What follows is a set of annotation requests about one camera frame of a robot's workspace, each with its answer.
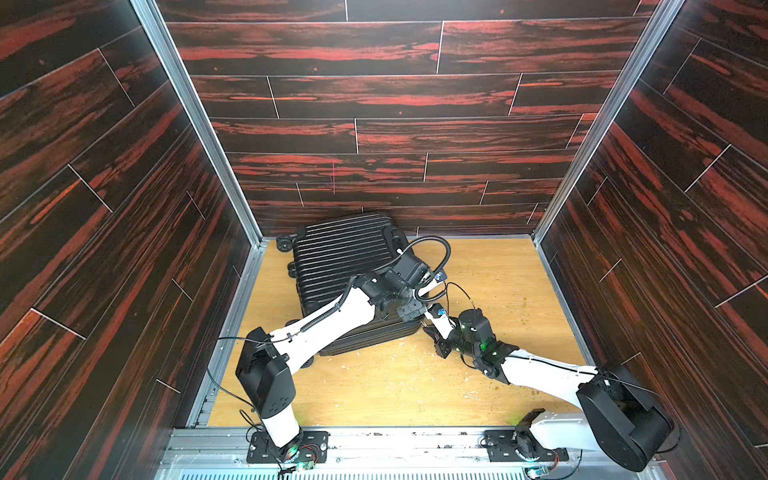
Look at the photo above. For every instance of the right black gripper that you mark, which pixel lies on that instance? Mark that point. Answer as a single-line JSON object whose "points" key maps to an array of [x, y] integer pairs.
{"points": [[437, 335]]}

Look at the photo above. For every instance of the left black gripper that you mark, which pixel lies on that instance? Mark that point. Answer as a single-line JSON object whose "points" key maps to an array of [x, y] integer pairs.
{"points": [[411, 308]]}

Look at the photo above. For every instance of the black ribbed hard-shell suitcase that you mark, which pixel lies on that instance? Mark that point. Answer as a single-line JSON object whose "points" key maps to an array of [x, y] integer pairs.
{"points": [[327, 254]]}

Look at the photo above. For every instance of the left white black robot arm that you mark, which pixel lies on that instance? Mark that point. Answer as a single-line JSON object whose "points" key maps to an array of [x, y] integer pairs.
{"points": [[268, 361]]}

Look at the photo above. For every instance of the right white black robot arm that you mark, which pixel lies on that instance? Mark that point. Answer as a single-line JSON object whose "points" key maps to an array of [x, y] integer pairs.
{"points": [[616, 415]]}

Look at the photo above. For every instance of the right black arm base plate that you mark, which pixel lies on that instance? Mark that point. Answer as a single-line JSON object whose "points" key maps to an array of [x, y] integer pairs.
{"points": [[510, 445]]}

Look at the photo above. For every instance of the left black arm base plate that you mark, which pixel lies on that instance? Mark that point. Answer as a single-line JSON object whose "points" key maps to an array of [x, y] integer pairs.
{"points": [[307, 449]]}

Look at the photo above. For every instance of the silver aluminium front rail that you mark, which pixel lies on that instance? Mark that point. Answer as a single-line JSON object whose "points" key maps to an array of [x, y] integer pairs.
{"points": [[378, 453]]}

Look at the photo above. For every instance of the right aluminium corner post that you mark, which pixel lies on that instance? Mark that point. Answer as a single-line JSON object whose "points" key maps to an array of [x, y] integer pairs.
{"points": [[658, 25]]}

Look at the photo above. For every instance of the aluminium corner post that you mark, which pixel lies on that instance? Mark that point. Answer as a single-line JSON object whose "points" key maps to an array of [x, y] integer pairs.
{"points": [[658, 25], [160, 38]]}

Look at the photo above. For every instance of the left aluminium corner post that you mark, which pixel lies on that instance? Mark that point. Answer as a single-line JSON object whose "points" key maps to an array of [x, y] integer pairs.
{"points": [[160, 38]]}

